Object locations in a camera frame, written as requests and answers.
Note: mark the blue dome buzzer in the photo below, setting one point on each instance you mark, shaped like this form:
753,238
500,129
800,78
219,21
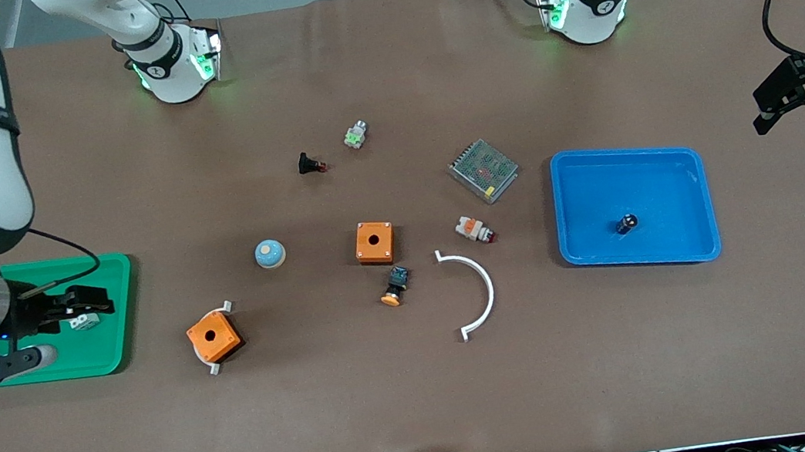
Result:
270,255

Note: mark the blue plastic tray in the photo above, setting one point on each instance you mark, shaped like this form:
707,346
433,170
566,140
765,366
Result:
660,176

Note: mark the white semicircular pipe clamp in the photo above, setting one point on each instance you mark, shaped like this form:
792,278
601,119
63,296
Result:
214,370
489,284

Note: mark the orange push button box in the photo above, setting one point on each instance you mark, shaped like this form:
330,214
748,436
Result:
383,249
222,345

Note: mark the black rectangular indicator switch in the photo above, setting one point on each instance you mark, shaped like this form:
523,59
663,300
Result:
306,164

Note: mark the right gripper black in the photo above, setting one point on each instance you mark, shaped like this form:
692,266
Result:
31,314

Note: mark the white red selector switch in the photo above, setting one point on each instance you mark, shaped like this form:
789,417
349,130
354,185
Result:
471,228

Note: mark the dark blue cylindrical capacitor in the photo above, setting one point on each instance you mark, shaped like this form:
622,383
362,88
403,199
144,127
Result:
626,224

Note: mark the green white push button switch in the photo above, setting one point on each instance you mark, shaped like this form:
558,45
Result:
357,137

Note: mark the green plastic tray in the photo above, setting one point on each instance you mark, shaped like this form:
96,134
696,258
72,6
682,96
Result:
107,343

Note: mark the yellow mushroom push button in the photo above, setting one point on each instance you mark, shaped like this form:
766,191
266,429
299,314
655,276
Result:
390,300

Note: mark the brown table mat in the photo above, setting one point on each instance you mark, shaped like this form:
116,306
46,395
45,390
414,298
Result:
425,394

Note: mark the metal mesh power supply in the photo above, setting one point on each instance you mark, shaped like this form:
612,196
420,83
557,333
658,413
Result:
483,171

